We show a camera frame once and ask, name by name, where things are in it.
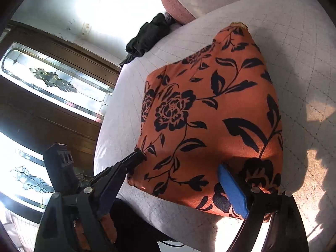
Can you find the orange black floral garment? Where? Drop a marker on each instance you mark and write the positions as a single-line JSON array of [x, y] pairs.
[[210, 115]]

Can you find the wooden door with stained glass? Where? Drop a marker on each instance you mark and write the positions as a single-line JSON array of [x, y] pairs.
[[52, 105]]

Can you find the black cloth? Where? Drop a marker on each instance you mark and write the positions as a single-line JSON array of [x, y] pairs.
[[147, 39]]

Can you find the pink bolster cushion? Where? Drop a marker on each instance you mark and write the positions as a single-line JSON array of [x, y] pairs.
[[176, 2]]

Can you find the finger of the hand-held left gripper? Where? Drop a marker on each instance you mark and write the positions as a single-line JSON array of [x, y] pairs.
[[60, 168]]

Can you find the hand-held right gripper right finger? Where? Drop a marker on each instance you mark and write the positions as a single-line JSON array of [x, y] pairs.
[[233, 189]]

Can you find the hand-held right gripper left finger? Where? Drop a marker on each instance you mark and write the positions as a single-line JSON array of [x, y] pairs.
[[110, 191]]

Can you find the grey quilted mattress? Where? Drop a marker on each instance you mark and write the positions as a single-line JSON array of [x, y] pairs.
[[294, 63]]

